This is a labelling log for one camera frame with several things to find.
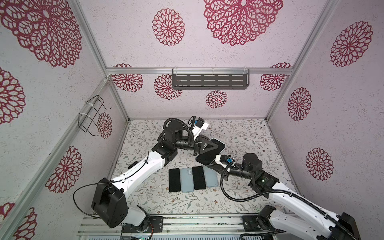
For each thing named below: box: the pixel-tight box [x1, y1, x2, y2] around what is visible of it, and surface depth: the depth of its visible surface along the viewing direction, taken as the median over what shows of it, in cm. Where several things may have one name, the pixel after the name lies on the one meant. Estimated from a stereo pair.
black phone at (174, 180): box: [168, 168, 181, 193], surface depth 89 cm
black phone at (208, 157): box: [195, 138, 226, 165], surface depth 64 cm
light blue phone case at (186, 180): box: [179, 167, 195, 193], surface depth 90 cm
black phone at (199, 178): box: [192, 166, 207, 190], surface depth 92 cm
